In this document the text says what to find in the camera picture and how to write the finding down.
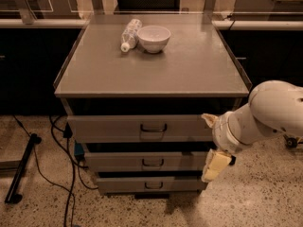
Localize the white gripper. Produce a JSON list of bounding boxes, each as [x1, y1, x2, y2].
[[201, 112, 249, 183]]

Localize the grey top drawer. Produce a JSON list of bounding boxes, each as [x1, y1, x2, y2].
[[67, 114, 212, 143]]

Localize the grey drawer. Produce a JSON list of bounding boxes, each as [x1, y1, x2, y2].
[[67, 114, 212, 143], [97, 176, 206, 194], [85, 151, 206, 172]]

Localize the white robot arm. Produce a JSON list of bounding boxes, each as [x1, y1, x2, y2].
[[202, 80, 303, 183]]

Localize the grey bottom drawer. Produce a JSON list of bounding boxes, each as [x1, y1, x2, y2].
[[97, 176, 206, 194]]

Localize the grey middle drawer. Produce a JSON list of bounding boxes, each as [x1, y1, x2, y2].
[[85, 151, 206, 172]]

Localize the grey drawer cabinet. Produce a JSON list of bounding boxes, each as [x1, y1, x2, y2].
[[52, 13, 253, 201]]

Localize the black caster wheel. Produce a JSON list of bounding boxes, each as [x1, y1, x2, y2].
[[229, 156, 237, 166]]

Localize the white ceramic bowl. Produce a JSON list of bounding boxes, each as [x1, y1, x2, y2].
[[137, 26, 171, 53]]

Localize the clear plastic water bottle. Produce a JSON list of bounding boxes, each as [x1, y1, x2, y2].
[[120, 19, 142, 52]]

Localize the black floor cable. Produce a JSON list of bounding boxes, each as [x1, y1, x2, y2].
[[11, 114, 98, 227]]

